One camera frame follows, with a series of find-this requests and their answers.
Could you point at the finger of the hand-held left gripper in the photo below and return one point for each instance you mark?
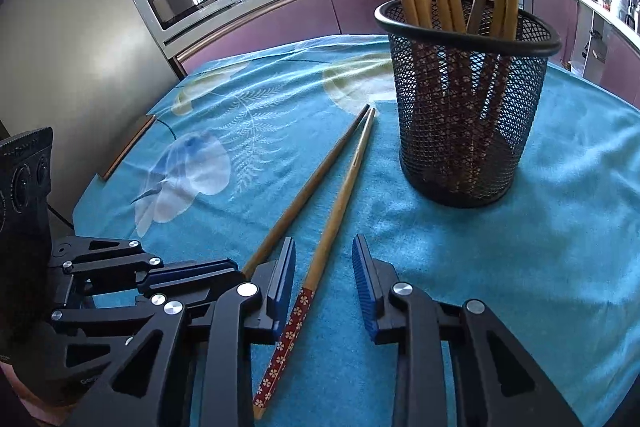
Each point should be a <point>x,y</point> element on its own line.
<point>200,294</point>
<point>200,263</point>

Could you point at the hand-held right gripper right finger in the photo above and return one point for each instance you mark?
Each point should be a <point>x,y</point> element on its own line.
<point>362,287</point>

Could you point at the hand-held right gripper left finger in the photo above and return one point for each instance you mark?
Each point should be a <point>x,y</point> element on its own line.
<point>282,277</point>

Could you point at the black mesh utensil holder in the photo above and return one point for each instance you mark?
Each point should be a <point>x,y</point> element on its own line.
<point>525,107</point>

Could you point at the wooden table edge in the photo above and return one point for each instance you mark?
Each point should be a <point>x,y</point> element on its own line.
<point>127,147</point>

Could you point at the blue floral tablecloth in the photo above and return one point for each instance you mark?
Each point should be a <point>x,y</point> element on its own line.
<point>500,282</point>

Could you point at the silver refrigerator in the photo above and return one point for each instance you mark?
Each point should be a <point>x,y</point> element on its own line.
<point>75,32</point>

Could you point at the purple kitchen cabinets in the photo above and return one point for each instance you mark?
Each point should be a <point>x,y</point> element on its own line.
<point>300,17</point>

